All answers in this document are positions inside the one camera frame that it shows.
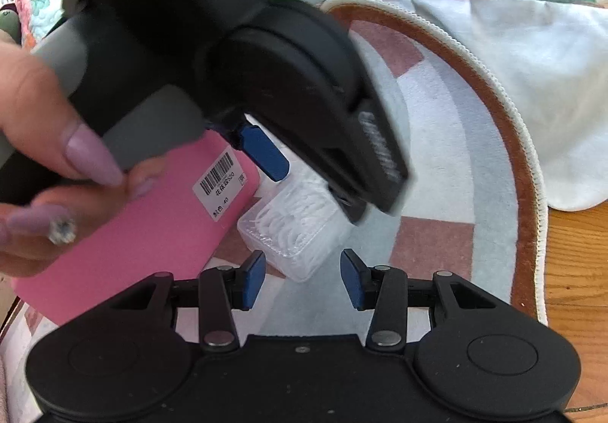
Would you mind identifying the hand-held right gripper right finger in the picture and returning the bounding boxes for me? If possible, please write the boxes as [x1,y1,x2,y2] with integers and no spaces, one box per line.
[341,249,499,350]

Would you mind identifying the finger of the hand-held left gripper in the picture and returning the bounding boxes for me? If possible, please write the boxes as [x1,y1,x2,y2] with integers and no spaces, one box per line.
[223,116,290,182]
[328,181,369,225]

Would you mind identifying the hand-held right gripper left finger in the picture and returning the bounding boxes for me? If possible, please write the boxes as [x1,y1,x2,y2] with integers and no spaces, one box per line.
[107,250,267,352]

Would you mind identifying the clear floss pick box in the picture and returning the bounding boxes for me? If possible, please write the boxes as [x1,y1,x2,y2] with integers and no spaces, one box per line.
[236,166,350,284]

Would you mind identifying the pink cardboard box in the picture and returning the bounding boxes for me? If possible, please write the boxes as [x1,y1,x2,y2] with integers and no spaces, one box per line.
[9,131,261,326]

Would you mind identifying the person's left hand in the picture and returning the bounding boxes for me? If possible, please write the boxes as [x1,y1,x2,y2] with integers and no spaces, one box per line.
[0,36,169,281]

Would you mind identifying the round checkered rug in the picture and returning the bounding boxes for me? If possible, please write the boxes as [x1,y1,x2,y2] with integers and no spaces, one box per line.
[190,0,551,338]

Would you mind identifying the beige fuzzy cloth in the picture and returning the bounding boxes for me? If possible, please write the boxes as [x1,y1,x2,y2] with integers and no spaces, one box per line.
[0,352,46,423]

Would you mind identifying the silver gem ring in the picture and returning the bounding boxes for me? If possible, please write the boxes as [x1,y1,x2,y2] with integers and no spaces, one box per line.
[47,219,79,246]

